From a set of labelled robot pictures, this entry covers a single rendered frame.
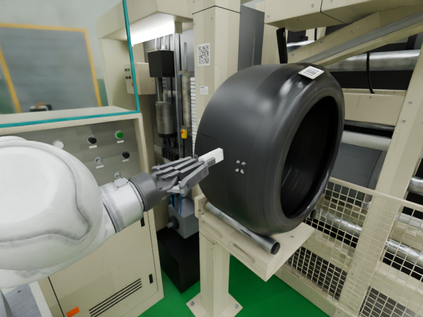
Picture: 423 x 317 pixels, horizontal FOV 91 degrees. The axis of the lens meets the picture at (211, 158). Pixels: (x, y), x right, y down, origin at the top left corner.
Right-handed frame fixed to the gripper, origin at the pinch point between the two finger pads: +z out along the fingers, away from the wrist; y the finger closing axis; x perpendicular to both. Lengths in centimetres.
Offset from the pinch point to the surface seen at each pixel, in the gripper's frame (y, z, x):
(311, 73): -11.0, 26.6, -16.3
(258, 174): -9.9, 6.0, 3.9
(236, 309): 21, 23, 127
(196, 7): 36, 30, -39
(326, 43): 3, 68, -23
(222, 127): 2.9, 7.4, -5.3
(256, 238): -4.3, 12.2, 34.7
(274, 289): 13, 54, 133
